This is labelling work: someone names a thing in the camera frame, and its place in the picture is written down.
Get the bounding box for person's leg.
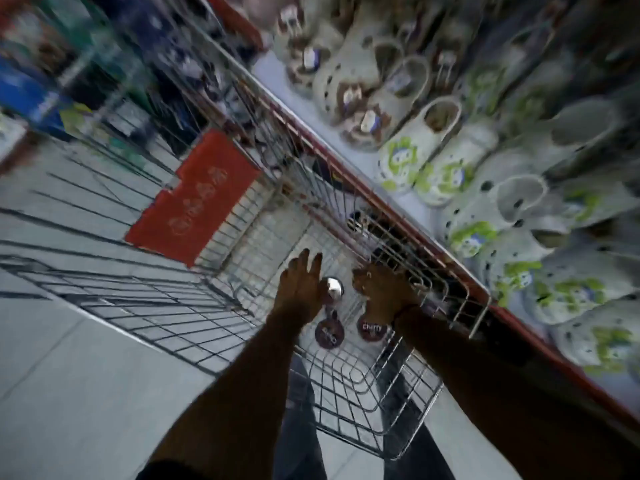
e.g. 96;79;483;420
272;354;329;480
375;340;457;480

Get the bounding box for wire metal shopping cart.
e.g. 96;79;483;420
0;0;494;461

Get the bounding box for person's left forearm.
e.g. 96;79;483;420
148;309;313;480

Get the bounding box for shiny round steel item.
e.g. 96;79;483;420
320;277;345;303

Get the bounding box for row of white brown-print clogs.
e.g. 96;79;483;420
272;0;433;151

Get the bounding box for red cart placard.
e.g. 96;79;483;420
124;129;262;268

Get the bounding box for red-edged display shelf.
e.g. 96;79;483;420
202;0;640;433

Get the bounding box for row of white green-print clogs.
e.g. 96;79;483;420
375;25;640;380

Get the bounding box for dark wristband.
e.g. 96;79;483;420
392;304;422;326

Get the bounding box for person's right hand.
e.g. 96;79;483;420
352;262;424;329

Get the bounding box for person's right leg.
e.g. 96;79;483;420
375;340;457;480

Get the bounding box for person's right forearm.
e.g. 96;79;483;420
393;306;640;480

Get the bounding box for round dark red tag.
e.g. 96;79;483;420
356;313;390;343
314;309;346;350

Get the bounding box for person's left hand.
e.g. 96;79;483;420
272;249;327;326

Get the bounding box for shelves of assorted goods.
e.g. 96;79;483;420
0;0;216;163

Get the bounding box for person's left leg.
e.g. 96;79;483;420
272;354;329;480

